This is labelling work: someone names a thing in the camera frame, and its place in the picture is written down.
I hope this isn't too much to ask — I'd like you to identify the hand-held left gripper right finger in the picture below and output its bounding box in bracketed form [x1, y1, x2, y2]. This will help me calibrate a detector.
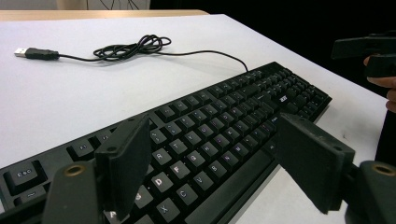
[275, 112, 356, 216]

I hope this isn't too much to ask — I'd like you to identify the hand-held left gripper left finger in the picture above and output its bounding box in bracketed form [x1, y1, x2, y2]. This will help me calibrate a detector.
[93, 115, 153, 221]

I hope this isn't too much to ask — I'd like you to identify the black computer keyboard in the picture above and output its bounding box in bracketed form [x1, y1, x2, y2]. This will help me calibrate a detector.
[0, 61, 333, 224]

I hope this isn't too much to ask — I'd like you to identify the wooden table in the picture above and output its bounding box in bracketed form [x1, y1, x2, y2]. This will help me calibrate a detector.
[0, 8, 209, 22]

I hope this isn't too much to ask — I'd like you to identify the black keyboard cable with plug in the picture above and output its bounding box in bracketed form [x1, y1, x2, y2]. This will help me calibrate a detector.
[13, 34, 250, 73]

